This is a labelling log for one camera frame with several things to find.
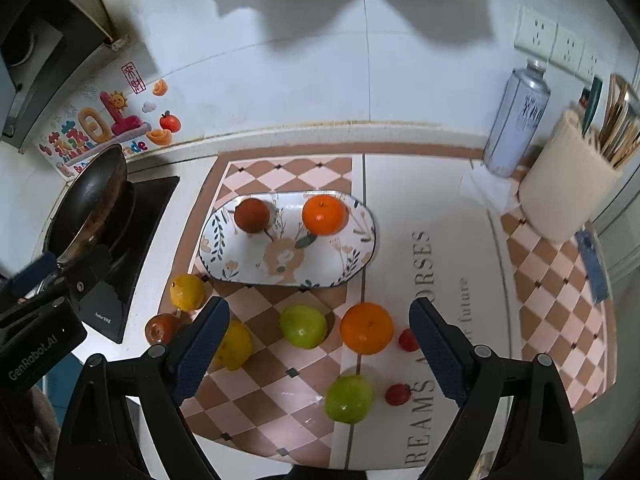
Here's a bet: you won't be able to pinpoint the dark red apple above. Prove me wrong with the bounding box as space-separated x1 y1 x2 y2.
144 313 182 346

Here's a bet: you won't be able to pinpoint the small red fruit back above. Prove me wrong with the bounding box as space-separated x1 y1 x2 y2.
398 328 420 353

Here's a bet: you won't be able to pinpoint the small red fruit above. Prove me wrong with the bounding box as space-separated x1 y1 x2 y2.
384 384 412 406
398 328 420 353

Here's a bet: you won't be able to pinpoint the yellow pear front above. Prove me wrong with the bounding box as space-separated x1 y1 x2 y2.
213 320 253 372

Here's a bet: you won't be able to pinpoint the yellow pear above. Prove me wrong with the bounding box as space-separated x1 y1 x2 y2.
213 320 253 372
169 274 206 312

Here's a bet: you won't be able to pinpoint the small red fruit front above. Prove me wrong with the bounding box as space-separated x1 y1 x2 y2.
384 384 412 406

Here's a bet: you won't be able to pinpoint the yellow pear back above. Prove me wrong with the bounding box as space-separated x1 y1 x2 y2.
169 274 206 312

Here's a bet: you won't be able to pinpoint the orange back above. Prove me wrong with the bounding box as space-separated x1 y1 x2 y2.
340 302 395 356

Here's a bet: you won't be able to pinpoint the orange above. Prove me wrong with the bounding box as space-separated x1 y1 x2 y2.
340 302 395 356
302 194 348 236

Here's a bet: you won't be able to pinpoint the green apple front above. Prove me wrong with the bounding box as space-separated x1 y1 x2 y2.
324 375 374 425

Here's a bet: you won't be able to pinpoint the green apple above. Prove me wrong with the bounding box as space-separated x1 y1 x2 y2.
279 304 328 350
324 375 374 425

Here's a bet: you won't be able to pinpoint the green apple back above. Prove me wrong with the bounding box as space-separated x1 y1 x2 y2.
279 304 328 350

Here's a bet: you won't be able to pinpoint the brown red round fruit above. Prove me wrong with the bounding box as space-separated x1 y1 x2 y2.
234 197 270 234

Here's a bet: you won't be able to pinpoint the orange front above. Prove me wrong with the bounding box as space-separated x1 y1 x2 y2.
302 194 348 236

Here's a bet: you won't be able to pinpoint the black gas stove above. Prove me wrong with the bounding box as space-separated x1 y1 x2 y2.
79 177 179 344

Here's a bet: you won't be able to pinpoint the black frying pan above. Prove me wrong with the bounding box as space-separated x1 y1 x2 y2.
27 144 127 292

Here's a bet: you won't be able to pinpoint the checkered printed counter mat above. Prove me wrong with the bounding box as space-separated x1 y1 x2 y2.
157 154 610 470

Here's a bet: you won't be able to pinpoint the oval floral ceramic plate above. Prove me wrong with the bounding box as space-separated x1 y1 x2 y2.
198 191 376 288

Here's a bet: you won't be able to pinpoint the blue smartphone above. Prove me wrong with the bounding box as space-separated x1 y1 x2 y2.
575 230 610 304

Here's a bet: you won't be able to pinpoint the white folded tissue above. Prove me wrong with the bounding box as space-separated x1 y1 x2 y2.
459 165 520 214

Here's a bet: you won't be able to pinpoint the cream utensil holder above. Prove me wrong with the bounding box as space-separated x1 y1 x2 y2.
518 107 622 244

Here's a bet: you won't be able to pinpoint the black range hood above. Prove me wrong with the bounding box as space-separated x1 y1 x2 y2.
1 0 118 150

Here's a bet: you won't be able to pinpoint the silver gas canister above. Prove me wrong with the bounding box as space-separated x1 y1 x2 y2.
483 58 551 178

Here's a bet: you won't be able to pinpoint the wooden chopsticks bundle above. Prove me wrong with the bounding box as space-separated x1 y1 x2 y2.
597 74 639 169

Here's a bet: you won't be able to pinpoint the colourful wall sticker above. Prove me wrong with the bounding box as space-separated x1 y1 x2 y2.
32 58 184 181

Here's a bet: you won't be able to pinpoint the dark handled knife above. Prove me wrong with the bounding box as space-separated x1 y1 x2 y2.
579 76 603 136

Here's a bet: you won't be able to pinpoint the white wall sockets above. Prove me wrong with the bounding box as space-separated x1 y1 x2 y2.
513 6 612 82

